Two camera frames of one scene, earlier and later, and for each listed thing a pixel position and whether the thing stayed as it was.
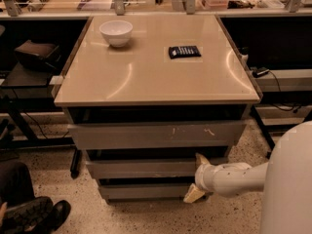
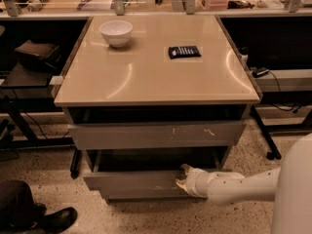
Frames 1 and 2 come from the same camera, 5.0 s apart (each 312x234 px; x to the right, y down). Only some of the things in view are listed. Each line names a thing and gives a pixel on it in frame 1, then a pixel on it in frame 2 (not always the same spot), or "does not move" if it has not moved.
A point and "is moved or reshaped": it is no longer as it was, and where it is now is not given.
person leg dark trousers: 16,183 to 18,210
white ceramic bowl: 117,32 does not move
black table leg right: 264,131 does not move
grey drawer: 141,168 is moved or reshaped
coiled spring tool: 40,0 does not move
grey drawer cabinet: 145,96 does not move
